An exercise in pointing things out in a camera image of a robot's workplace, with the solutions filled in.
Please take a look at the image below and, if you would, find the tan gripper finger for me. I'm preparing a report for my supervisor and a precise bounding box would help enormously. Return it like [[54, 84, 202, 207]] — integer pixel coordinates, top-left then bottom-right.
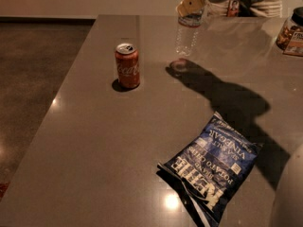
[[176, 0, 205, 17]]

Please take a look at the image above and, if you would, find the clear plastic water bottle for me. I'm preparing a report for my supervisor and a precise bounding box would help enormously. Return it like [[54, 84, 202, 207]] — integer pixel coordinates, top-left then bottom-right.
[[175, 9, 204, 57]]

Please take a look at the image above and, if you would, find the jar of nuts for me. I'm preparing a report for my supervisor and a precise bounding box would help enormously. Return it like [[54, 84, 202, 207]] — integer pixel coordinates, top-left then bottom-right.
[[276, 7, 303, 57]]

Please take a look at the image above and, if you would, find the red Coca-Cola can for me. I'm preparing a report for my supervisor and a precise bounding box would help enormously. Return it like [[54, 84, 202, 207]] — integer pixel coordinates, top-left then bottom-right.
[[115, 43, 140, 89]]

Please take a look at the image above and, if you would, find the blue Kettle chips bag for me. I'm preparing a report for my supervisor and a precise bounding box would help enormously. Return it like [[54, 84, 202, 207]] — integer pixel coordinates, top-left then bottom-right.
[[158, 113, 261, 227]]

